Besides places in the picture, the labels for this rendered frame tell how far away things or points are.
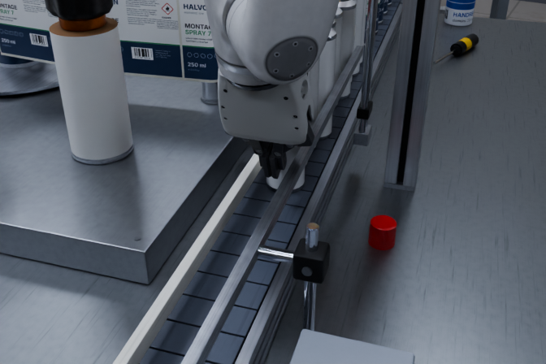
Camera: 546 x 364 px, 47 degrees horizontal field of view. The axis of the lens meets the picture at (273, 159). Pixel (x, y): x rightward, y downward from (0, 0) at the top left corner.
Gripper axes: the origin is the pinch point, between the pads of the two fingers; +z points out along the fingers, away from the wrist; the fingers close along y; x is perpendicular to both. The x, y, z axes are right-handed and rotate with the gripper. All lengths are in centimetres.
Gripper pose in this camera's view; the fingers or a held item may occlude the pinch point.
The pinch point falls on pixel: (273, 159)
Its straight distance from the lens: 77.5
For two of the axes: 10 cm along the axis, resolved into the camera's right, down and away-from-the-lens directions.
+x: -2.7, 7.4, -6.1
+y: -9.6, -1.4, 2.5
